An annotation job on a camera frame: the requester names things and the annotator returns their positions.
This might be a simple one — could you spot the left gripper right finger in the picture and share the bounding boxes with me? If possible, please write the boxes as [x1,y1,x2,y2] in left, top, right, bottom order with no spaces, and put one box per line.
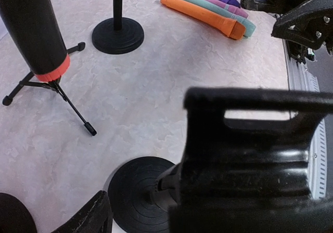
[168,87,332,232]

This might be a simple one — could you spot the teal microphone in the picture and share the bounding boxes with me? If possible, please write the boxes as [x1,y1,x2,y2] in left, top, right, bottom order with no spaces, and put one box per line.
[184,0,256,37]

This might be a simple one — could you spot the teal mic round stand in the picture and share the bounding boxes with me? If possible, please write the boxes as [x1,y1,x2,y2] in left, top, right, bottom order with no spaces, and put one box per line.
[1,193,37,232]

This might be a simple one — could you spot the black microphone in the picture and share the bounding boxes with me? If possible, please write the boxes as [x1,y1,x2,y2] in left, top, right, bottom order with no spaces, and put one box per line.
[1,0,70,82]

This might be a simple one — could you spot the orange microphone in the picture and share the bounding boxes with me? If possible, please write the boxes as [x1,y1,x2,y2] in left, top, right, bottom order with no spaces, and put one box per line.
[160,0,246,40]

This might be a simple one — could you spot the pink microphone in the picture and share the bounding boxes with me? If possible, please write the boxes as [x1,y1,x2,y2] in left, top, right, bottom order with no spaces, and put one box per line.
[205,0,249,18]

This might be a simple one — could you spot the black tripod mic stand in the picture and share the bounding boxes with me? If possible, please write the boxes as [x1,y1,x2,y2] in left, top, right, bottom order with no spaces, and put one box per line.
[1,39,97,137]

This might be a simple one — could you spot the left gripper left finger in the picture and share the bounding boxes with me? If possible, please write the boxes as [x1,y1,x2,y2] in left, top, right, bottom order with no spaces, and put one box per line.
[53,190,113,233]

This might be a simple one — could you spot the aluminium front rail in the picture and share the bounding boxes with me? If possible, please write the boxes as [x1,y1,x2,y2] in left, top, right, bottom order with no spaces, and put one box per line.
[283,39,328,201]

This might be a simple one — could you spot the orange mic round stand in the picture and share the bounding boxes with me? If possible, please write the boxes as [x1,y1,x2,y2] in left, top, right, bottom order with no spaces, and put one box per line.
[108,157,179,232]

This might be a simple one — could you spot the glitter mic round stand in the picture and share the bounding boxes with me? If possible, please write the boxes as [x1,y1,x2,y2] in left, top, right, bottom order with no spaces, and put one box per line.
[92,0,144,55]

